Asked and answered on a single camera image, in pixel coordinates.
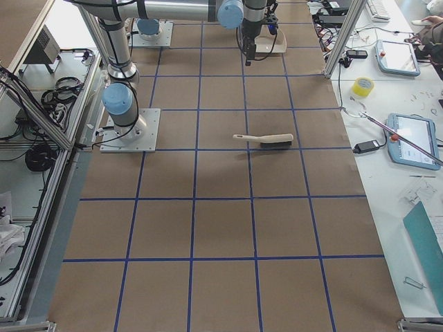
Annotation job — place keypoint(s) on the white keyboard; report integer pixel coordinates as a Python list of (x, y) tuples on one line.
[(377, 11)]

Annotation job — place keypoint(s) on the blue teach pendant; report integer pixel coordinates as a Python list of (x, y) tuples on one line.
[(397, 58), (418, 130)]

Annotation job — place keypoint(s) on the yellow tape roll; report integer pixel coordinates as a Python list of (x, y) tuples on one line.
[(362, 87)]

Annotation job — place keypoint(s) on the upper blue teach pendant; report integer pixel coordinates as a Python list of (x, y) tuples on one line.
[(397, 58)]

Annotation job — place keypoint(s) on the beige plastic dustpan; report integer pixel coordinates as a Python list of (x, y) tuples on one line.
[(267, 42)]

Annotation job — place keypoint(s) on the teal folder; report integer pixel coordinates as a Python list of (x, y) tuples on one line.
[(427, 249)]

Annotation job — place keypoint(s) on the lower blue teach pendant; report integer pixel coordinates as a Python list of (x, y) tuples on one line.
[(418, 130)]

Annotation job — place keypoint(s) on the beige hand brush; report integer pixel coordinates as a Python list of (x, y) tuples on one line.
[(275, 141)]

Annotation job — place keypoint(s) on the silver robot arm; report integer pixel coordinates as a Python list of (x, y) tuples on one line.
[(111, 16), (248, 16)]

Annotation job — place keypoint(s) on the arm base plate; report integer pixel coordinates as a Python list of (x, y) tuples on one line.
[(151, 34), (141, 137)]

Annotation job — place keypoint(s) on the black power brick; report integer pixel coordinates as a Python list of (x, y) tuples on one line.
[(367, 147)]

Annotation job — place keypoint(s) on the diagonal aluminium frame strut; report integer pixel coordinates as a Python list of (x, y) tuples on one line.
[(348, 26)]

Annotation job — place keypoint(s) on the grey metal box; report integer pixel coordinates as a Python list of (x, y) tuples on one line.
[(45, 51)]

